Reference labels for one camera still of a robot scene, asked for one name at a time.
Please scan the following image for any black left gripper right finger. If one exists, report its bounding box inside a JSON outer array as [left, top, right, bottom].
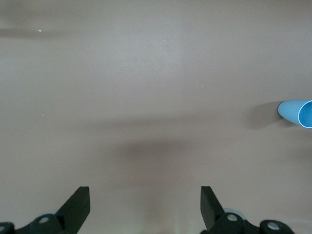
[[199, 186, 293, 234]]

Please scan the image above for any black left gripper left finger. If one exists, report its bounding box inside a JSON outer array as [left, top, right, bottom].
[[0, 186, 91, 234]]

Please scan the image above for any blue plastic cup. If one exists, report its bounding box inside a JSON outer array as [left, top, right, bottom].
[[277, 99, 312, 129]]

